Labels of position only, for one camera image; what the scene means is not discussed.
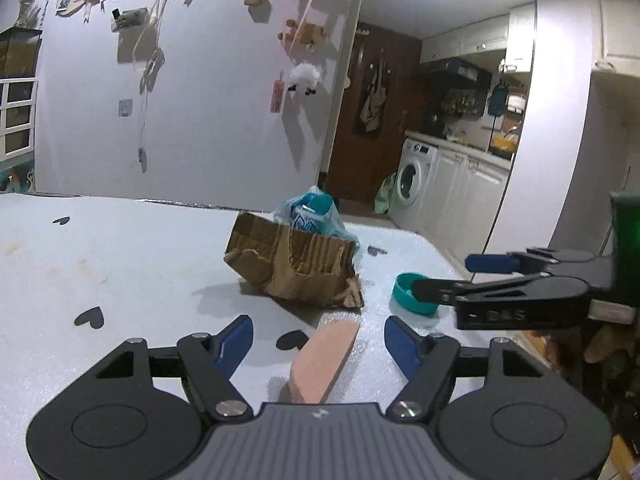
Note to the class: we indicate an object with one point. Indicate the black range hood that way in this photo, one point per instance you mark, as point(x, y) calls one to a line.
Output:
point(455, 72)

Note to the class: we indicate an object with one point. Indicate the torn brown cardboard piece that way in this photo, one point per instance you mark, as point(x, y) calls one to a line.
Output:
point(300, 265)

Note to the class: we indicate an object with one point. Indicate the white washing machine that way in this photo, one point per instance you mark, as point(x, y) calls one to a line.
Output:
point(415, 185)

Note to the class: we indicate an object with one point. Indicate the cloth bag hanging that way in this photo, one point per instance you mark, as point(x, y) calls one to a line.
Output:
point(372, 105)

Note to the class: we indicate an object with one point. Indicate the dark wooden door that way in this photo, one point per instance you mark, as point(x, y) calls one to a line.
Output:
point(360, 160)

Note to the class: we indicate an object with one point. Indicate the white plush sheep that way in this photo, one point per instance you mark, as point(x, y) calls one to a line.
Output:
point(305, 77)

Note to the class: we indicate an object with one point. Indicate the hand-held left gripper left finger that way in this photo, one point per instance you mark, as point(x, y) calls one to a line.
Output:
point(235, 345)

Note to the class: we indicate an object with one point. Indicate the wooden wall shelf with figures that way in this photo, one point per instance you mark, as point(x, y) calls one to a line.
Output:
point(305, 34)

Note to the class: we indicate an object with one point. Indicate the black heart sticker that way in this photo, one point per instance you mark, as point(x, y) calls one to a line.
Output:
point(292, 341)
point(62, 220)
point(90, 318)
point(375, 250)

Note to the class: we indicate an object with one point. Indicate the green plastic bag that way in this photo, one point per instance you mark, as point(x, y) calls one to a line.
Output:
point(386, 195)

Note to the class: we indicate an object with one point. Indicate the tall white cabinet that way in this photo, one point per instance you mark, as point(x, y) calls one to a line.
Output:
point(617, 30)

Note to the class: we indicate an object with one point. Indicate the pink sponge block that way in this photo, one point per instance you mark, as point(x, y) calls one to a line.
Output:
point(325, 360)

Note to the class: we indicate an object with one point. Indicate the blue plastic bag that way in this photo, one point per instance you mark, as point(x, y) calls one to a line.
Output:
point(320, 215)

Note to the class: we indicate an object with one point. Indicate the white kitchen wall cabinets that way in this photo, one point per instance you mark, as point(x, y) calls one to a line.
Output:
point(480, 35)

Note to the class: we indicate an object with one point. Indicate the dried flower bunch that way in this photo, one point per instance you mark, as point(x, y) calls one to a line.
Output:
point(30, 2)

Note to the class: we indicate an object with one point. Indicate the pink hanging tag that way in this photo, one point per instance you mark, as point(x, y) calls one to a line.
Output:
point(276, 95)

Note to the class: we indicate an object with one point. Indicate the white kitchen base cabinets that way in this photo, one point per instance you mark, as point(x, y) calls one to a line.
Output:
point(470, 200)

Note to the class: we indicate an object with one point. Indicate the blue hanging bag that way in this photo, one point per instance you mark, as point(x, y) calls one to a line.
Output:
point(497, 97)

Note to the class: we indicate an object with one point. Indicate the teal bowl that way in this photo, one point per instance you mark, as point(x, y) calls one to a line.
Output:
point(405, 295)

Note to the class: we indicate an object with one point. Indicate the small wall holder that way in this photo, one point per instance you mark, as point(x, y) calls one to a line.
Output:
point(129, 18)

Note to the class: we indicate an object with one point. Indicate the white shelf unit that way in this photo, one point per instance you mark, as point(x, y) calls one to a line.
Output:
point(17, 110)

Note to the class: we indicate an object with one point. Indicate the yellow container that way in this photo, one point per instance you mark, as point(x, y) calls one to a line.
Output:
point(502, 144)

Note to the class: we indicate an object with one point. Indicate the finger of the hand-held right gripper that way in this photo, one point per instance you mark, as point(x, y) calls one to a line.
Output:
point(492, 262)
point(435, 290)

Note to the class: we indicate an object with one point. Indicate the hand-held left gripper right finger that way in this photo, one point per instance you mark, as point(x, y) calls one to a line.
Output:
point(400, 347)

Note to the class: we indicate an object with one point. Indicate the clear wall hook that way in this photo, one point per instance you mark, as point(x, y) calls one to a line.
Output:
point(125, 107)

